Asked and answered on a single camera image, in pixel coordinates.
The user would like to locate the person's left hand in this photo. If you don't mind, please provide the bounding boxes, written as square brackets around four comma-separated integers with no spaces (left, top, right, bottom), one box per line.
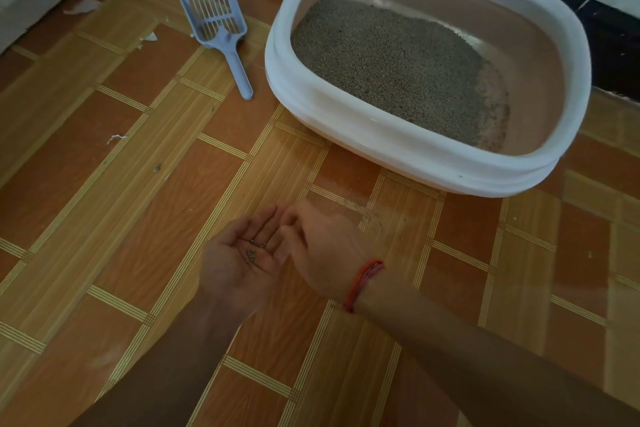
[199,203,291,320]

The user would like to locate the person's right hand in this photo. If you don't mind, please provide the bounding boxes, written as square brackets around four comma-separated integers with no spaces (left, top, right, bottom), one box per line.
[279,199,383,312]

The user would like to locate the litter granules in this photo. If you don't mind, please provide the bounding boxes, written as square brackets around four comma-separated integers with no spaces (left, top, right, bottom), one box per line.
[245,239,269,264]

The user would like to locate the white pink cat litter box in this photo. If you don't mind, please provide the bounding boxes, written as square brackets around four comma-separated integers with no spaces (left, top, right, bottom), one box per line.
[265,0,593,198]

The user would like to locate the grey cat litter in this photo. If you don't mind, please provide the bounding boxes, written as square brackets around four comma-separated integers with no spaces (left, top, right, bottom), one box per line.
[291,0,511,151]

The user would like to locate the grey plastic litter scoop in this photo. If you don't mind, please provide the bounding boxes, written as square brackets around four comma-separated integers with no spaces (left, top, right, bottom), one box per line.
[179,0,255,101]

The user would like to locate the person's right forearm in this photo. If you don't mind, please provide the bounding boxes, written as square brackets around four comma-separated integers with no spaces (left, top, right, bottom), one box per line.
[357,276,640,427]

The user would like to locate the person's left forearm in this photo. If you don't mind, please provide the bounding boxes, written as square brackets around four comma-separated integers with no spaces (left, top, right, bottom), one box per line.
[69,296,246,427]

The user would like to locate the flat white paper piece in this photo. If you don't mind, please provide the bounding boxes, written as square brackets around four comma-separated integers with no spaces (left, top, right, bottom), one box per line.
[63,0,103,16]

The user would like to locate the red string bracelet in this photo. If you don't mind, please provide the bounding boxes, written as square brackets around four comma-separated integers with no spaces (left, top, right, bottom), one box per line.
[342,259,387,314]

